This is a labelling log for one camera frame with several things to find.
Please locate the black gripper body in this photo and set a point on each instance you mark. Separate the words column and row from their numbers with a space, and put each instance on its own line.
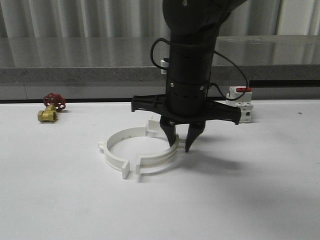
column 187, row 84

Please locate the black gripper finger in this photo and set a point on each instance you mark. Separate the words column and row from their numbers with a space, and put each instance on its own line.
column 169, row 128
column 194, row 130

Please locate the white half pipe clamp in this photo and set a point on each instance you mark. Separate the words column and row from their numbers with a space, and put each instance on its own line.
column 118, row 163
column 149, row 164

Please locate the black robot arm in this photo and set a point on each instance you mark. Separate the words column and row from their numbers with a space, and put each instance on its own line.
column 194, row 27

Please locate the brass valve red handwheel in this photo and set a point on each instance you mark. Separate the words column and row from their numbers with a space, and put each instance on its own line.
column 53, row 103

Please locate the grey stone counter ledge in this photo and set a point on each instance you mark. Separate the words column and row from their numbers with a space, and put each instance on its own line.
column 71, row 61

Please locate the white circuit breaker red switch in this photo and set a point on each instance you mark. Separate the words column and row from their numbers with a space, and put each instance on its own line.
column 244, row 103

